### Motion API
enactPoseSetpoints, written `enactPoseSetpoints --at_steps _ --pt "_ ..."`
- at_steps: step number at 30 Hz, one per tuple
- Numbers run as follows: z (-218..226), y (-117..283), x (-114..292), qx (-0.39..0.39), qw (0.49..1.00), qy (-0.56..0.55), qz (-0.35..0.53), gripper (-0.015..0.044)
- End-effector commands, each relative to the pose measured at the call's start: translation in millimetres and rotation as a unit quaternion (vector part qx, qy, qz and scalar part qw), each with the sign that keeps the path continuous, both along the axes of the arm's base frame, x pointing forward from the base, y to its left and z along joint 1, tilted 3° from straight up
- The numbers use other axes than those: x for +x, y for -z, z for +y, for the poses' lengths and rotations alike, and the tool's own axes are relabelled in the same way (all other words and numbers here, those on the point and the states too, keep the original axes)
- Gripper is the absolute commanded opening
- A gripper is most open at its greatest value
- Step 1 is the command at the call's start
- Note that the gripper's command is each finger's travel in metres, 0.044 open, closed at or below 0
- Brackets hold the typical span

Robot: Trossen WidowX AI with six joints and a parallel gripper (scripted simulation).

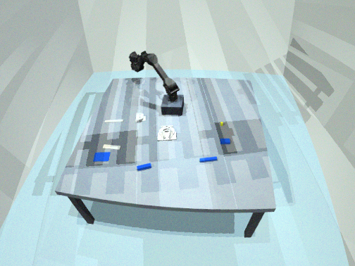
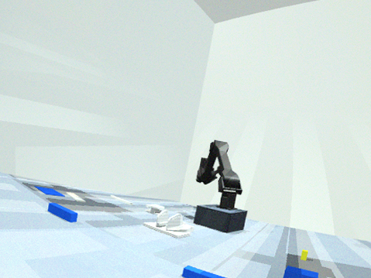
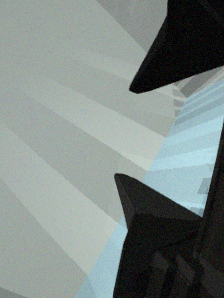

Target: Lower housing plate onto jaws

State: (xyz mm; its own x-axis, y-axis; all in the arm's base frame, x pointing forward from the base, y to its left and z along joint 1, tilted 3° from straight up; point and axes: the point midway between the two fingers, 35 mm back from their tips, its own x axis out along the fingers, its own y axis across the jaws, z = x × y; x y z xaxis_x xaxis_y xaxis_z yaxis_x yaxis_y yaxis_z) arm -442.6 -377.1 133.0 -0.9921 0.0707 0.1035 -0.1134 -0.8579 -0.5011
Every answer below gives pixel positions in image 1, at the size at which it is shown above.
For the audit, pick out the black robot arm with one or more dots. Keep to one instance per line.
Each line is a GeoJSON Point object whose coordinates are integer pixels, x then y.
{"type": "Point", "coordinates": [170, 86]}

